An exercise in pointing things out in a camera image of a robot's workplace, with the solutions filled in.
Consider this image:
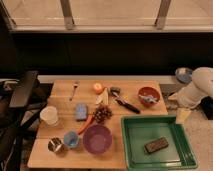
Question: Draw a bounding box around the black chair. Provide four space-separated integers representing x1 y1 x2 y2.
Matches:
0 71 47 171

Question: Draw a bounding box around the orange fruit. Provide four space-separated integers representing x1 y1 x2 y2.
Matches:
93 83 104 94

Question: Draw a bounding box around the black handled brush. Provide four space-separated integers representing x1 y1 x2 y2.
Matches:
110 87 140 114

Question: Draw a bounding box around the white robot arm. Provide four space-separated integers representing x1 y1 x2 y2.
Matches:
169 67 213 124

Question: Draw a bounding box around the small metal cup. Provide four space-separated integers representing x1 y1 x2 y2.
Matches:
48 137 63 154

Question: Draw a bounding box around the dark chocolate bar block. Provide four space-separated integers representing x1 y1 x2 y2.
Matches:
144 137 169 154

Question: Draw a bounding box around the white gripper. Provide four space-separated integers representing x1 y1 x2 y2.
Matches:
168 82 203 124

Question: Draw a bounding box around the red bowl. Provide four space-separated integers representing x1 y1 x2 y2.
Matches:
138 87 160 108

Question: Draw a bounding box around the green plastic tray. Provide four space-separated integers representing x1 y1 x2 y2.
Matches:
121 115 198 171

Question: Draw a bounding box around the bunch of dark grapes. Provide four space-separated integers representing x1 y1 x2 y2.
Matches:
93 105 112 124

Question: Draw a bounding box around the blue sponge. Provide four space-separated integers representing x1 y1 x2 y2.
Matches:
75 103 87 121

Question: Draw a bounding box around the white plastic cup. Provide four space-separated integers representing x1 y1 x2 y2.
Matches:
40 106 59 126

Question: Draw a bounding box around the orange carrot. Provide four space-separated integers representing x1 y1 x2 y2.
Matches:
77 115 93 135

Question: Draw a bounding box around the metal fork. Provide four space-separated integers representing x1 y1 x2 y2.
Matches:
69 81 80 101

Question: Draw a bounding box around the purple bowl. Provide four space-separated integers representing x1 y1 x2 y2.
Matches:
83 124 112 155

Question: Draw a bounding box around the yellow banana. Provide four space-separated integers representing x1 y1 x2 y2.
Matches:
95 88 109 105

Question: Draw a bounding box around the blue plate on ledge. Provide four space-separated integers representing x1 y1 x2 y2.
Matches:
175 67 193 84

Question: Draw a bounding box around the small blue cup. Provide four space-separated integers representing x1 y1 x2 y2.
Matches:
63 131 79 148

